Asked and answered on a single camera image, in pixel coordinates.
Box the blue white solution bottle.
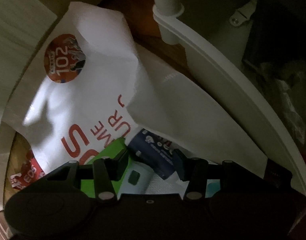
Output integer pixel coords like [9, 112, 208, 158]
[125, 127, 175, 180]

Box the wooden drawer front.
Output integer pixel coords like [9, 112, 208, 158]
[0, 0, 56, 119]

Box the white teal packet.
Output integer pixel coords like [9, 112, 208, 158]
[117, 160, 221, 201]

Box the white printed shopping bag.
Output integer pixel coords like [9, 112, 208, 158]
[3, 2, 267, 177]

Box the red white bag strap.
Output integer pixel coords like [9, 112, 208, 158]
[8, 151, 46, 190]

